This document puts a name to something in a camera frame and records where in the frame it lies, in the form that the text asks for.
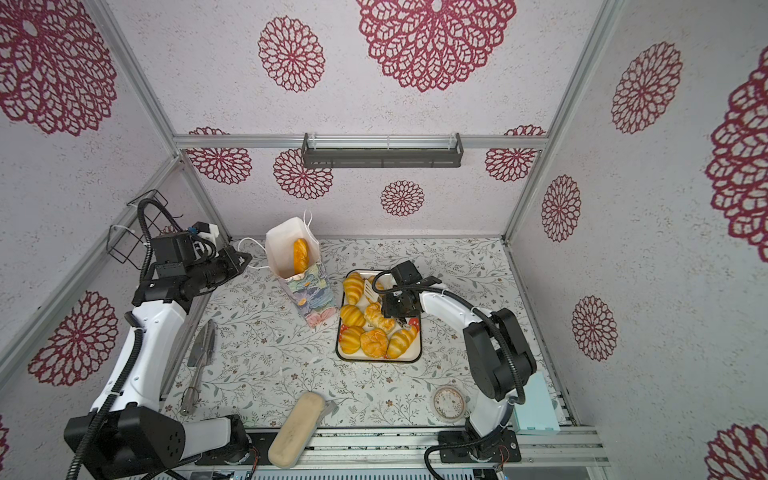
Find white metal serving tongs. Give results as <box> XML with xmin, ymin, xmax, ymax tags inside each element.
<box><xmin>364</xmin><ymin>274</ymin><xmax>392</xmax><ymax>304</ymax></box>

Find long twisted orange bread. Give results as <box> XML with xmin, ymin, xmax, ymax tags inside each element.
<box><xmin>293</xmin><ymin>238</ymin><xmax>310</xmax><ymax>275</ymax></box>

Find floral paper gift bag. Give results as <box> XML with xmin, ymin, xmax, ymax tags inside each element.
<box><xmin>237</xmin><ymin>210</ymin><xmax>338</xmax><ymax>329</ymax></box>

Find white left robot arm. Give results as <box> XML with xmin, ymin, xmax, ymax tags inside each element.
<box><xmin>64</xmin><ymin>245</ymin><xmax>252</xmax><ymax>479</ymax></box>

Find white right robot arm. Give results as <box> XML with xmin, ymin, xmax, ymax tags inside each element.
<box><xmin>377</xmin><ymin>284</ymin><xmax>537</xmax><ymax>469</ymax></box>

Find flaky pastry middle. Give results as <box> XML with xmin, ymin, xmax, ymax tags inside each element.
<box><xmin>364</xmin><ymin>303</ymin><xmax>396</xmax><ymax>334</ymax></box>

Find white strawberry serving tray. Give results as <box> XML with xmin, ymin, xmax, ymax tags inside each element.
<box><xmin>335</xmin><ymin>270</ymin><xmax>423</xmax><ymax>364</ymax></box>

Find round tape roll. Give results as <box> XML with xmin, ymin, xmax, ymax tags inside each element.
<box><xmin>431</xmin><ymin>385</ymin><xmax>467</xmax><ymax>424</ymax></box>

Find mint green box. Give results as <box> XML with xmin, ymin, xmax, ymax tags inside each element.
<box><xmin>511</xmin><ymin>372</ymin><xmax>560</xmax><ymax>436</ymax></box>

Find beige long baguette loaf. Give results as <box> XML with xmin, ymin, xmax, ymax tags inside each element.
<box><xmin>268</xmin><ymin>392</ymin><xmax>328</xmax><ymax>469</ymax></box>

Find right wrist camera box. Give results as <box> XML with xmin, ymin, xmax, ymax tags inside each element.
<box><xmin>390</xmin><ymin>260</ymin><xmax>423</xmax><ymax>286</ymax></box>

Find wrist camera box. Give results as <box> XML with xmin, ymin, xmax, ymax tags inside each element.
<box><xmin>390</xmin><ymin>260</ymin><xmax>423</xmax><ymax>286</ymax></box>
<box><xmin>150</xmin><ymin>222</ymin><xmax>221</xmax><ymax>272</ymax></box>

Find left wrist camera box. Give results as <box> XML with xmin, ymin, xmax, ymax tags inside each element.
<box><xmin>150</xmin><ymin>222</ymin><xmax>221</xmax><ymax>272</ymax></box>

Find black wire wall basket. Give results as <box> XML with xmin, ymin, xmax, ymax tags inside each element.
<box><xmin>105</xmin><ymin>189</ymin><xmax>180</xmax><ymax>270</ymax></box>

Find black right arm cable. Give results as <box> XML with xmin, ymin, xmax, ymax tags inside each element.
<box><xmin>371</xmin><ymin>269</ymin><xmax>529</xmax><ymax>480</ymax></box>

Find black wall shelf rack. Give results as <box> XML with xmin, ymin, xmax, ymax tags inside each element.
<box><xmin>300</xmin><ymin>133</ymin><xmax>465</xmax><ymax>169</ymax></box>

